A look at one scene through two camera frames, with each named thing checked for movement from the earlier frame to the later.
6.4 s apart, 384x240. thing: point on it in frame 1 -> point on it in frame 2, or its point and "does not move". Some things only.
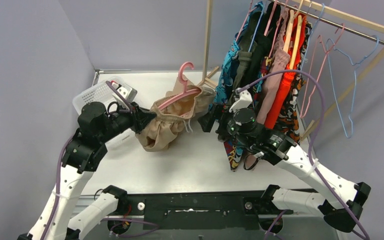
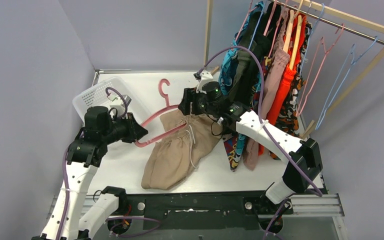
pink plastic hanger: (186, 92) -> (138, 144)
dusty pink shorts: (276, 66) does not move
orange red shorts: (294, 38) does not move
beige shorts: (178, 107) -> (172, 159)
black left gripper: (139, 117) -> (129, 127)
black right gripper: (221, 112) -> (191, 96)
